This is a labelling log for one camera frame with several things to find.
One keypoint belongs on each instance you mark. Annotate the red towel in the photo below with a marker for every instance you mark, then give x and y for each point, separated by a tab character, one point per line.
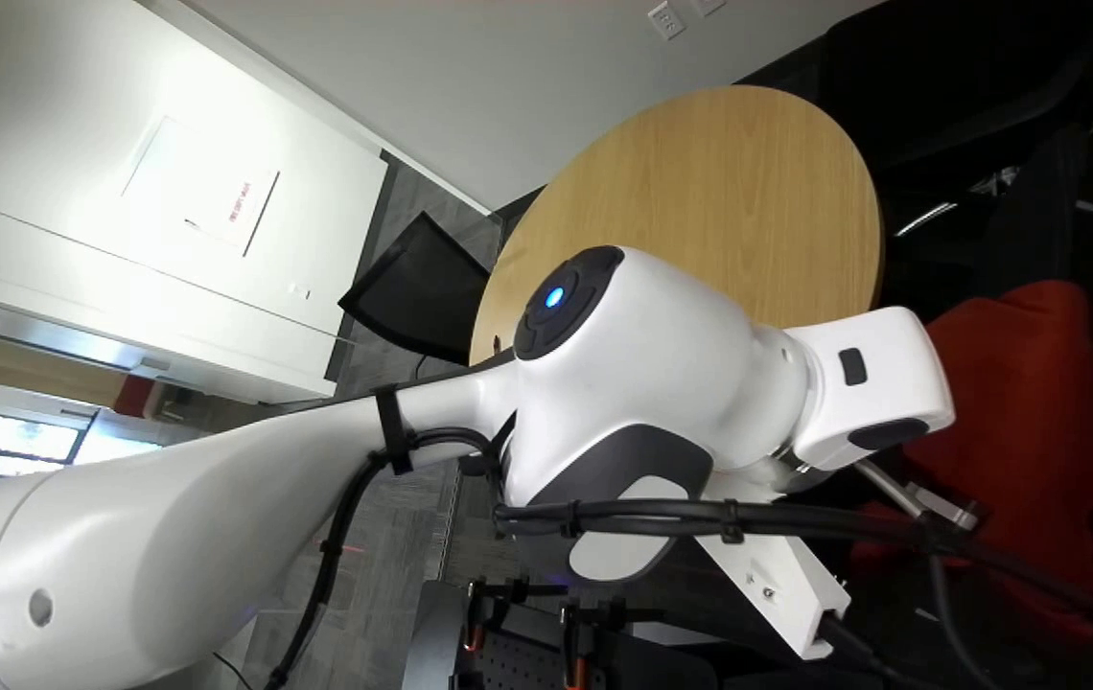
1028	424

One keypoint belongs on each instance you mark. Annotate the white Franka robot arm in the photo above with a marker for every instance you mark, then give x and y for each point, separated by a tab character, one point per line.
645	359

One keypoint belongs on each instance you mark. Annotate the large black mesh chair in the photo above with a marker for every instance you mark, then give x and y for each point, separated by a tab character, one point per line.
423	294

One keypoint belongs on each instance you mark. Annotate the round wooden table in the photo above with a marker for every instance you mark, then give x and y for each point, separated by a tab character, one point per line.
724	194

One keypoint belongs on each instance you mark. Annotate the black clamp with orange tip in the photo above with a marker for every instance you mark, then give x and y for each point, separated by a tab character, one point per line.
480	633
578	644

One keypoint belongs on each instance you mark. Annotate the white paper sign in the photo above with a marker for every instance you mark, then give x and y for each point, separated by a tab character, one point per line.
202	187

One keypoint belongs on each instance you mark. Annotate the white door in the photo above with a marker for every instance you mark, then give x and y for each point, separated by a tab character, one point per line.
86	194

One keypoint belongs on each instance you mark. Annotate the black mesh chair with armrests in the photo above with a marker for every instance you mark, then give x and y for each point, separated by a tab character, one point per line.
1017	79

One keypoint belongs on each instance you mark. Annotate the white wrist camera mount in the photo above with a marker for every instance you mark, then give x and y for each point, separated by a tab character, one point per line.
778	597

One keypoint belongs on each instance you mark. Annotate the white wall outlet plate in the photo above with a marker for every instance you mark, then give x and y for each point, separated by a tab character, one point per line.
666	15

